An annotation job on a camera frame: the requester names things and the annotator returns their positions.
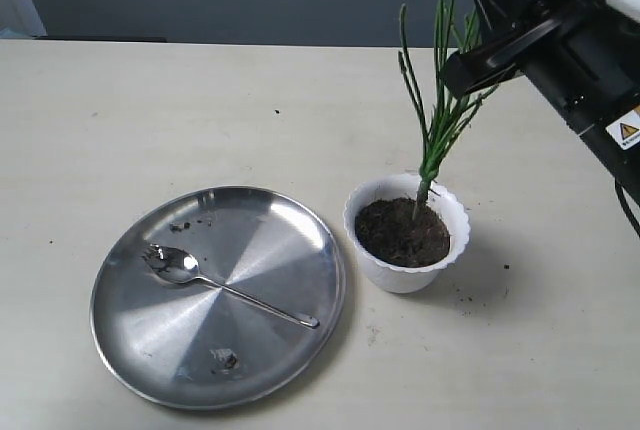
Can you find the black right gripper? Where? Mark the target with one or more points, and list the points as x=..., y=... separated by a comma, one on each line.
x=527, y=37

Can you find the dark brown potting soil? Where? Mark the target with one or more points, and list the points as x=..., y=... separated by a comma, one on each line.
x=389, y=231

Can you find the white plastic flower pot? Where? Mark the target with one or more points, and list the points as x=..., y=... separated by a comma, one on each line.
x=398, y=279

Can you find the red artificial anthurium flower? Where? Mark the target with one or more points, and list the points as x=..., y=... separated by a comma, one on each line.
x=442, y=122

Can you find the stainless steel spork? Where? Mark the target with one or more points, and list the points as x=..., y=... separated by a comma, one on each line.
x=180, y=268

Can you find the round stainless steel plate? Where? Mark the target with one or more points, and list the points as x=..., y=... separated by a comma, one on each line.
x=199, y=348

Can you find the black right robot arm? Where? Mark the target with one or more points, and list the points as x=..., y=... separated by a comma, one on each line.
x=582, y=56

